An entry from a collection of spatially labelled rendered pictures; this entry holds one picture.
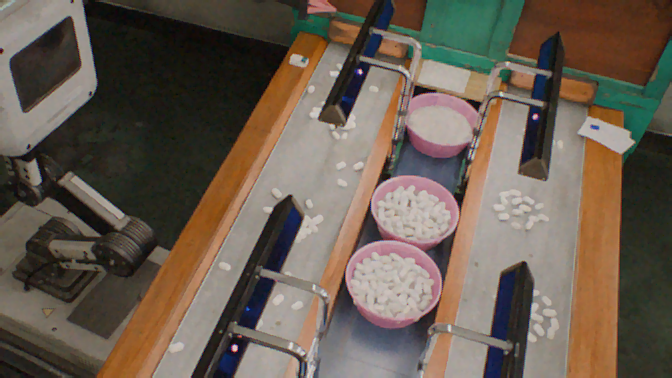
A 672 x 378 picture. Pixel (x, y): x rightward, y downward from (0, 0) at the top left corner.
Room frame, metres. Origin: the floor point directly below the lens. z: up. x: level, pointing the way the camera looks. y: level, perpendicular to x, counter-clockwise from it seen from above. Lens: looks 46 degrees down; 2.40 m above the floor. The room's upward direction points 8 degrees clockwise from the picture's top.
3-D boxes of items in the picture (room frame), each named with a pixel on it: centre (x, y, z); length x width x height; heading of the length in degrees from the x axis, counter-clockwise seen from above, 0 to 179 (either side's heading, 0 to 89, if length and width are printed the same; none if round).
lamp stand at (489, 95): (1.74, -0.49, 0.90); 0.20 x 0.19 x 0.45; 169
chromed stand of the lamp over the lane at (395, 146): (1.82, -0.10, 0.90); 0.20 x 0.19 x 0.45; 169
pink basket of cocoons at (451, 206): (1.52, -0.25, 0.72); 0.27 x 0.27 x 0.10
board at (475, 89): (2.17, -0.37, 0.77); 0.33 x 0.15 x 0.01; 79
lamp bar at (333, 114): (1.84, -0.02, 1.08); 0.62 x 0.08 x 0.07; 169
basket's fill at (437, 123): (1.95, -0.33, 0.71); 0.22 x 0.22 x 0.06
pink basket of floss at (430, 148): (1.95, -0.33, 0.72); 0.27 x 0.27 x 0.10
